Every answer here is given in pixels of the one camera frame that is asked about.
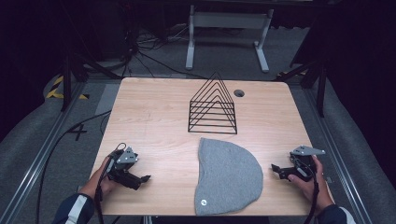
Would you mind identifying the grey knitted beanie hat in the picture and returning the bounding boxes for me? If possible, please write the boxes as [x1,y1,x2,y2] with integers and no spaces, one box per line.
[194,137,264,217]

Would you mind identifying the black tripod stand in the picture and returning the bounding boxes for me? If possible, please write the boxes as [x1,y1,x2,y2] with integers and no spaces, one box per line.
[60,50,123,113]
[273,58,329,119]

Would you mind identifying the person's left hand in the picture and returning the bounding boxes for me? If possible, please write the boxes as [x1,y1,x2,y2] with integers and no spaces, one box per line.
[78,156,120,201]

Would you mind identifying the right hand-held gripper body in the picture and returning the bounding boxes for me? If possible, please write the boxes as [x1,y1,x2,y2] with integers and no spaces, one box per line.
[284,145,327,183]

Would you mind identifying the black wire triangular rack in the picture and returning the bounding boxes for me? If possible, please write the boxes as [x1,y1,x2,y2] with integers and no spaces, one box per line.
[187,71,238,135]

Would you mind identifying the grey metal floor rail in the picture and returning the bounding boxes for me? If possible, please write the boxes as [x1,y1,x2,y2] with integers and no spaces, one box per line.
[0,81,88,224]
[303,88,375,224]

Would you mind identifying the grey metal desk frame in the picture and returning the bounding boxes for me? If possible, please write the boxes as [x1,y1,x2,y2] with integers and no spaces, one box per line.
[185,4,276,74]

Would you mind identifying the thick black floor cable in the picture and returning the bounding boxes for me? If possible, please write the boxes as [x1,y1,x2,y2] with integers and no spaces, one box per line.
[35,109,112,224]

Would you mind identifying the left hand-held gripper cable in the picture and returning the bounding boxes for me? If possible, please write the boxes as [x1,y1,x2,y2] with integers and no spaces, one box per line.
[93,142,128,224]

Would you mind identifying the black tape cross mark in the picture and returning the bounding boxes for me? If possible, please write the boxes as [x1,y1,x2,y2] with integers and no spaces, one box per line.
[68,123,89,142]

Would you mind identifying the bundle of black floor cables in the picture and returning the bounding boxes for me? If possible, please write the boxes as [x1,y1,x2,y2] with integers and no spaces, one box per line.
[122,22,208,80]

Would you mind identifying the right hand-held gripper cable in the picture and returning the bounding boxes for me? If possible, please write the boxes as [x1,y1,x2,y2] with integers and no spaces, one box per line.
[305,155,321,224]

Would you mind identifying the yellow black hazard tape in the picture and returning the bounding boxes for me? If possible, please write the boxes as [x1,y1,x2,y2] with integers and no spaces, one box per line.
[45,75,91,101]

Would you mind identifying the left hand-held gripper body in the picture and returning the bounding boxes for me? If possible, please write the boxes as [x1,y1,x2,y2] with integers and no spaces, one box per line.
[106,146,142,191]

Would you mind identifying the person's right hand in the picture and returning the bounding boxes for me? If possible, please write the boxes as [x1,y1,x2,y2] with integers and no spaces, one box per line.
[287,155,334,217]

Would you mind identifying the hand-held gripper cable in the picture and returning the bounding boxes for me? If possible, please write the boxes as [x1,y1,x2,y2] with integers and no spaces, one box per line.
[305,155,321,224]
[93,142,128,224]

